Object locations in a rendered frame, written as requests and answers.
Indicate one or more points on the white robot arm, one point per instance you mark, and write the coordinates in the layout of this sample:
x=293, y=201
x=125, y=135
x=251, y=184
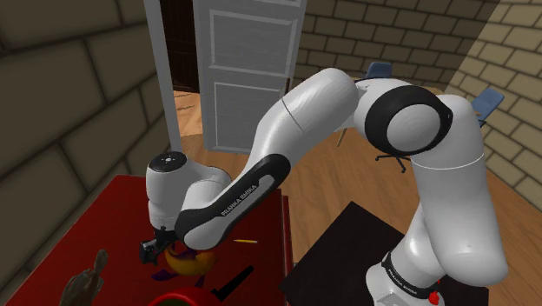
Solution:
x=449, y=203

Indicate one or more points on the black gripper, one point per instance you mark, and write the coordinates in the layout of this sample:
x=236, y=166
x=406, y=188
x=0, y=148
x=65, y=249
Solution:
x=163, y=239

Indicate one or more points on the yellow pen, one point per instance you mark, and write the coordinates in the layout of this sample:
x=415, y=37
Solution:
x=245, y=241

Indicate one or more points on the white panel door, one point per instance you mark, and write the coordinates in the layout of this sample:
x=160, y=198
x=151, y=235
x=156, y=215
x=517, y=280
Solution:
x=250, y=76

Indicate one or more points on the red bowl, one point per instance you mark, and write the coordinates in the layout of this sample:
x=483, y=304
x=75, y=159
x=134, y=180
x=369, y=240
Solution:
x=186, y=296

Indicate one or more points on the red table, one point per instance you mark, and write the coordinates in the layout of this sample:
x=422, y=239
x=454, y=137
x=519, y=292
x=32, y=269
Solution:
x=114, y=220

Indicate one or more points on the dark brown figure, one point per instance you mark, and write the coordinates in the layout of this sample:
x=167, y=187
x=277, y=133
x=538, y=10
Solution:
x=84, y=284

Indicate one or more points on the black robot stand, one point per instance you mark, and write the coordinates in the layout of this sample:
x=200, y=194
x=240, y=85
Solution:
x=338, y=258

